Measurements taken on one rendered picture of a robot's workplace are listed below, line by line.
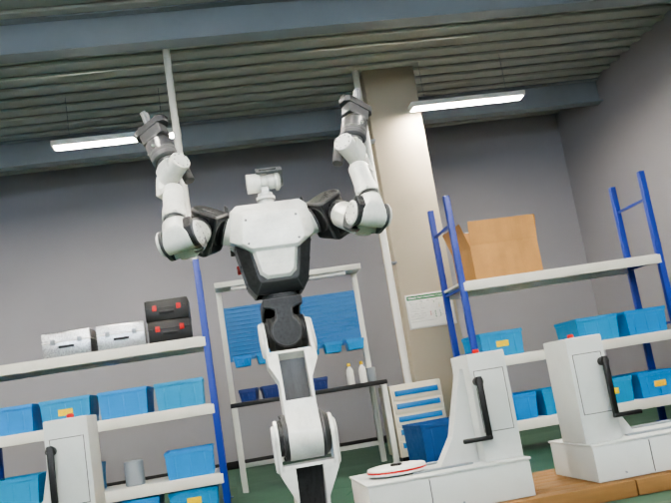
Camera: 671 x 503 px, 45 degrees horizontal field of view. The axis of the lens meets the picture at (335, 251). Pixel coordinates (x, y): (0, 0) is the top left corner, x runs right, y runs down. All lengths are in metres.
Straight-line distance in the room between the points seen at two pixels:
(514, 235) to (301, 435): 4.94
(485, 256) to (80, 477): 4.16
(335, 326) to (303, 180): 3.22
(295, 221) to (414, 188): 5.98
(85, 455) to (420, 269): 5.07
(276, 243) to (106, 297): 7.94
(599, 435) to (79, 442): 2.54
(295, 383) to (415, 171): 6.20
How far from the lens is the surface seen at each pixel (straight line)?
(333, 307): 8.04
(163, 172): 2.64
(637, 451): 4.46
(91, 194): 10.80
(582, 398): 4.41
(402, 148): 8.70
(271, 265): 2.64
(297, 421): 2.53
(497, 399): 4.24
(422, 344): 8.34
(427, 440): 6.45
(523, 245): 7.26
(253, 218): 2.66
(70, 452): 4.10
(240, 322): 7.97
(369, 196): 2.52
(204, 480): 6.61
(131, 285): 10.49
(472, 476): 4.15
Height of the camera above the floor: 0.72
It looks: 10 degrees up
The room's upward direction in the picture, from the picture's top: 9 degrees counter-clockwise
